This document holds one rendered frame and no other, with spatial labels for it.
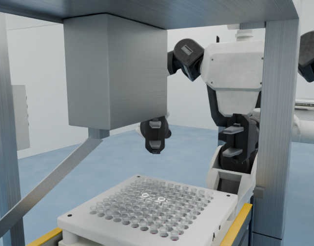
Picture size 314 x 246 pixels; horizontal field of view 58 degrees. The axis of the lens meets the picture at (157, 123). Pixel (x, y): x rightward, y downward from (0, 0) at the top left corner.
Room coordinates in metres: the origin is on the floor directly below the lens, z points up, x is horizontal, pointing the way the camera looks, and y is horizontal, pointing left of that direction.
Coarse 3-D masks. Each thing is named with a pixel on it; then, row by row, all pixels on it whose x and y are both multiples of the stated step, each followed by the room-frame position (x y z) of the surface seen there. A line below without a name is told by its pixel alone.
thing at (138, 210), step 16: (128, 192) 0.52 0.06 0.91; (144, 192) 0.53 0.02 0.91; (160, 192) 0.53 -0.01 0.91; (176, 192) 0.53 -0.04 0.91; (192, 192) 0.52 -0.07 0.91; (112, 208) 0.46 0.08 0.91; (128, 208) 0.46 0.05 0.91; (144, 208) 0.47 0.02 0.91; (160, 208) 0.46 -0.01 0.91; (176, 208) 0.46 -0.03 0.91; (160, 224) 0.41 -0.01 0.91; (176, 224) 0.42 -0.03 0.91
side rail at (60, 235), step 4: (60, 232) 0.46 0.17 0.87; (56, 236) 0.45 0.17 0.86; (60, 236) 0.46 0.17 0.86; (48, 240) 0.43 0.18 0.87; (52, 240) 0.44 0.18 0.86; (56, 240) 0.45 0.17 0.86; (60, 240) 0.46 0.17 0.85; (44, 244) 0.43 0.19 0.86; (48, 244) 0.43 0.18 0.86; (52, 244) 0.44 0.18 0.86; (56, 244) 0.45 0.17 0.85
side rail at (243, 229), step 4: (248, 216) 0.53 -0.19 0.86; (248, 220) 0.54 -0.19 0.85; (244, 224) 0.51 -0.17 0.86; (248, 224) 0.54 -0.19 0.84; (240, 228) 0.48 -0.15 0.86; (244, 228) 0.51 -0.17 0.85; (240, 232) 0.48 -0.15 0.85; (236, 236) 0.45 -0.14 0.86; (240, 236) 0.48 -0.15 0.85; (236, 240) 0.45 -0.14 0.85; (240, 240) 0.48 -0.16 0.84; (232, 244) 0.43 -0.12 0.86; (236, 244) 0.46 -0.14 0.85
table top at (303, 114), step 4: (296, 112) 2.10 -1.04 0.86; (300, 112) 2.10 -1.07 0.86; (304, 112) 2.10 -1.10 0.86; (308, 112) 2.10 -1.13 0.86; (312, 112) 2.10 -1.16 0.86; (296, 116) 1.91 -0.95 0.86; (300, 116) 1.91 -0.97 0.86; (304, 116) 1.91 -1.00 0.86; (308, 116) 1.91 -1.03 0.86; (312, 116) 1.91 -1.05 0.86; (304, 120) 1.74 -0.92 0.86; (308, 120) 1.74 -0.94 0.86; (312, 120) 1.74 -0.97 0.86
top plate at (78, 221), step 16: (144, 176) 0.64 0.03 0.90; (112, 192) 0.55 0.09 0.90; (224, 192) 0.55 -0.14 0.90; (80, 208) 0.48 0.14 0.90; (192, 208) 0.48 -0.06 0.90; (208, 208) 0.48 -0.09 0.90; (224, 208) 0.48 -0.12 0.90; (64, 224) 0.43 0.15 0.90; (80, 224) 0.42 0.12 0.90; (96, 224) 0.42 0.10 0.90; (112, 224) 0.42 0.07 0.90; (192, 224) 0.42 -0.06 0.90; (208, 224) 0.42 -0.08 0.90; (96, 240) 0.40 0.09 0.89; (112, 240) 0.38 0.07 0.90; (128, 240) 0.38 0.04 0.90; (144, 240) 0.38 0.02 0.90; (160, 240) 0.38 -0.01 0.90; (192, 240) 0.38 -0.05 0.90; (208, 240) 0.38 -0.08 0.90
